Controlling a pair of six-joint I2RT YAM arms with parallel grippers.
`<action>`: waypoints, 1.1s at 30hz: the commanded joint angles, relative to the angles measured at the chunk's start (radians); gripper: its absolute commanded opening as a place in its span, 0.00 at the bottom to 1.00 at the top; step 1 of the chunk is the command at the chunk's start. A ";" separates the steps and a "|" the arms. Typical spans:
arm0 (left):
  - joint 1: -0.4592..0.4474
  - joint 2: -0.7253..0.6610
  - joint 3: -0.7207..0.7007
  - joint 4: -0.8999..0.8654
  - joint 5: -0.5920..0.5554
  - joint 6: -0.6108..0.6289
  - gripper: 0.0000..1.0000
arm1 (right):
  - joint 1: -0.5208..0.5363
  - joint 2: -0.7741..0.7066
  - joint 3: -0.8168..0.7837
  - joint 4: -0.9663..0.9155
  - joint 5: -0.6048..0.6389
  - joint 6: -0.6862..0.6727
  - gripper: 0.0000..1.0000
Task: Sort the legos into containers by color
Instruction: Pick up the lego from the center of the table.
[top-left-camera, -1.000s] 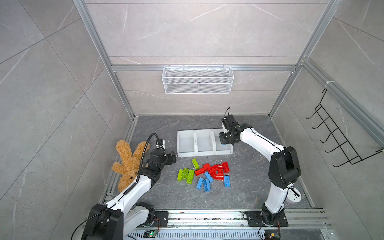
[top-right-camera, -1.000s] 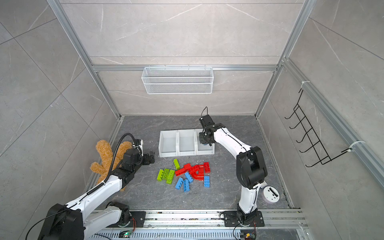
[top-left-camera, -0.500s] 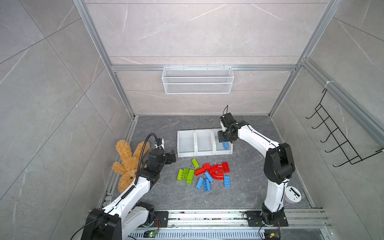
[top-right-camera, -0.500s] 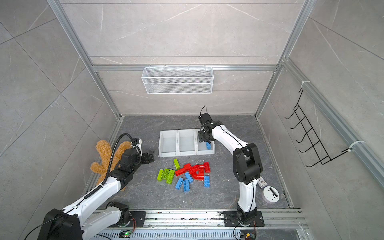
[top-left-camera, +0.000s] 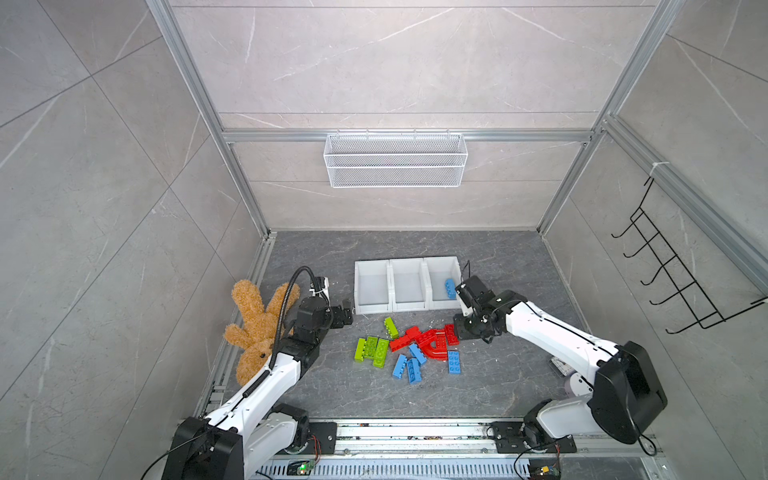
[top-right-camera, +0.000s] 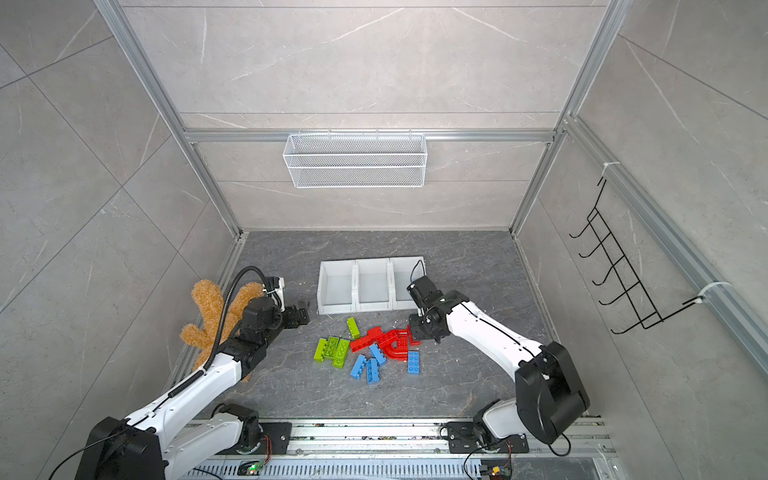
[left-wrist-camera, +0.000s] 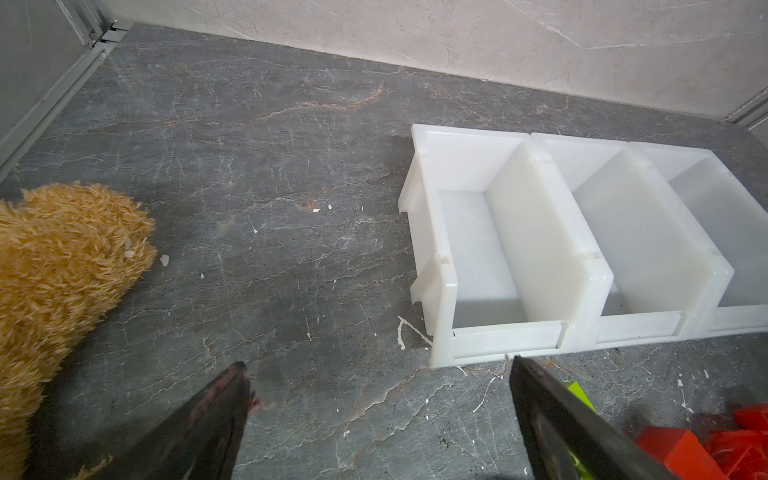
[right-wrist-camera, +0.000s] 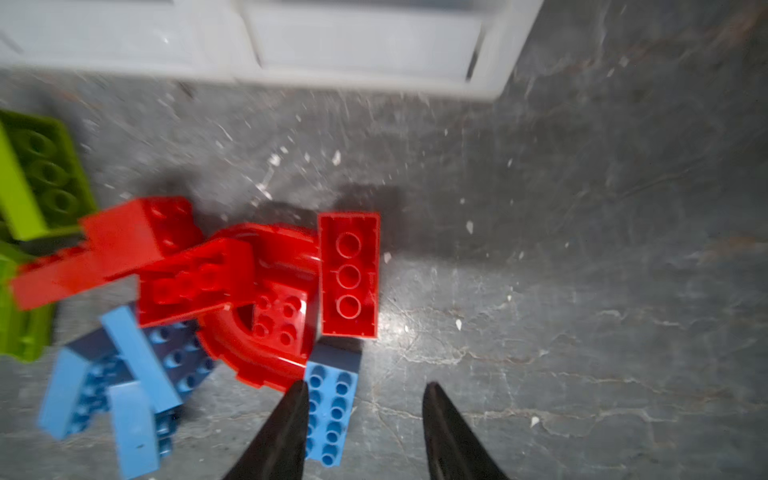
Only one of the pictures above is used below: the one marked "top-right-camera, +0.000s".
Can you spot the brown plush teddy bear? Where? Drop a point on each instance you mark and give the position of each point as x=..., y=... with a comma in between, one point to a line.
x=209, y=300

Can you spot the white left plastic bin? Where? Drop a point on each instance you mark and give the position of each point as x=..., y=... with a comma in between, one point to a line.
x=337, y=287

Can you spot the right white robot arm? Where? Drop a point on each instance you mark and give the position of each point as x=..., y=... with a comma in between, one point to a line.
x=549, y=393

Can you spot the black wire hook rack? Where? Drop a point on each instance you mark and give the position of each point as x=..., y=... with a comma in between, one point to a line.
x=620, y=268

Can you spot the red lego brick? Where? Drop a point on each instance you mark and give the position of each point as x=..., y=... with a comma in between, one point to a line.
x=372, y=336

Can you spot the white plastic bin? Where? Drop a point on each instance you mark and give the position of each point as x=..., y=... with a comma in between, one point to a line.
x=337, y=287
x=373, y=285
x=404, y=270

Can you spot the green long lego brick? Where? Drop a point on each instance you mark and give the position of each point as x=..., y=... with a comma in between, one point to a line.
x=353, y=328

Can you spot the white right plastic bin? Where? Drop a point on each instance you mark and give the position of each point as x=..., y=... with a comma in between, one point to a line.
x=404, y=270

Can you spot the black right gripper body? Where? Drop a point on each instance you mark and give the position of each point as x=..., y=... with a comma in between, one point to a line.
x=422, y=329

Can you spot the green lego brick pair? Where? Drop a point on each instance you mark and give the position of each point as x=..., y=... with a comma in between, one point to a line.
x=336, y=349

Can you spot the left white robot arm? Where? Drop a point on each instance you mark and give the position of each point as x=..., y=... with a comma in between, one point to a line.
x=154, y=442

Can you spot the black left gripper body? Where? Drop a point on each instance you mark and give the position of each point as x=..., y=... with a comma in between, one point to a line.
x=285, y=319

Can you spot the white wire mesh basket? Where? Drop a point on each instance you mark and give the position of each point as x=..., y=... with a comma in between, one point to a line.
x=370, y=160

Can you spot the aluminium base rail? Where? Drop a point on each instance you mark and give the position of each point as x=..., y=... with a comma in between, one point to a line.
x=420, y=448

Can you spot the blue lego brick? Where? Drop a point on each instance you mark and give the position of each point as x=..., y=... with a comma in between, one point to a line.
x=413, y=362
x=377, y=353
x=358, y=367
x=372, y=371

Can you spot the white middle plastic bin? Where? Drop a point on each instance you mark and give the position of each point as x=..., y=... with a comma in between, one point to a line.
x=373, y=285

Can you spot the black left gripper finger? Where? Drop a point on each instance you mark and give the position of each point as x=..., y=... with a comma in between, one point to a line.
x=302, y=311
x=303, y=321

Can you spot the red curved lego piece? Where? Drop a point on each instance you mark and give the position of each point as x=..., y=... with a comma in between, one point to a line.
x=396, y=343

